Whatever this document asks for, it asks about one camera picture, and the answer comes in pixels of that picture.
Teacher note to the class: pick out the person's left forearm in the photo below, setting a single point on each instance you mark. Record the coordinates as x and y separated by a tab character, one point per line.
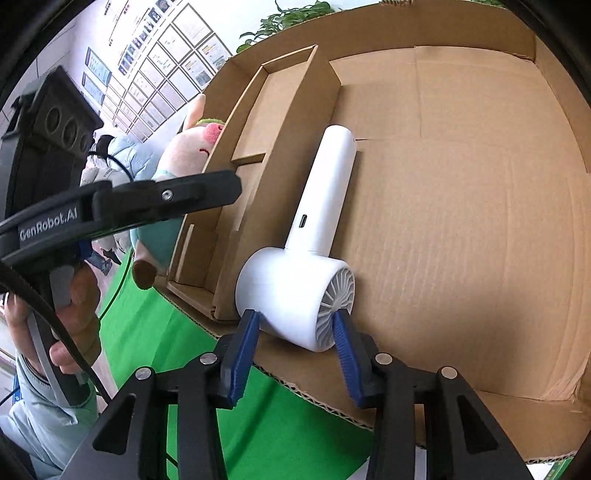
46	429

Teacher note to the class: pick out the green tablecloth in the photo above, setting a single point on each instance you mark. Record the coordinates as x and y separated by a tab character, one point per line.
152	332

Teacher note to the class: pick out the blue wall poster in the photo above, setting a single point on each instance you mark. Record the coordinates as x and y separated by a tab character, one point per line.
97	69

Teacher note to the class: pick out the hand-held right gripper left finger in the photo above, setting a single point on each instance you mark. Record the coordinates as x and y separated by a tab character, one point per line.
242	360

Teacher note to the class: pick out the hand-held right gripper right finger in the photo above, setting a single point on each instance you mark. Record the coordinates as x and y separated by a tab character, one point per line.
348	364

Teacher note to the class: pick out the pink pig plush toy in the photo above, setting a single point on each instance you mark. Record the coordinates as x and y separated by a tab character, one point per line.
184	152

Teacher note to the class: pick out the white hair dryer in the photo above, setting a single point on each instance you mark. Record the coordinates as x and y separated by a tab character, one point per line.
295	286

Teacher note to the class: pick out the large leafy potted plant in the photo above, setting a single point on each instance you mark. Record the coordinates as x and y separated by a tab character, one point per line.
286	21

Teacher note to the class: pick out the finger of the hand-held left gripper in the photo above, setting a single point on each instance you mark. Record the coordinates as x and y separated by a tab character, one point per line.
184	196

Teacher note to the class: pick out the narrow cardboard box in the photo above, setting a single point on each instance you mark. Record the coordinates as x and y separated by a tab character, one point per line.
277	115

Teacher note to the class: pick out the wall of framed documents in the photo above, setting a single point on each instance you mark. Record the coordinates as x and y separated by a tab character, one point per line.
175	60

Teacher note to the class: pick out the large shallow cardboard box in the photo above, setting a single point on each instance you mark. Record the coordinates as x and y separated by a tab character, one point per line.
461	230

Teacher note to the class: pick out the person's left hand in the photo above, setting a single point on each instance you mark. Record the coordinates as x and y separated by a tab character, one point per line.
78	323

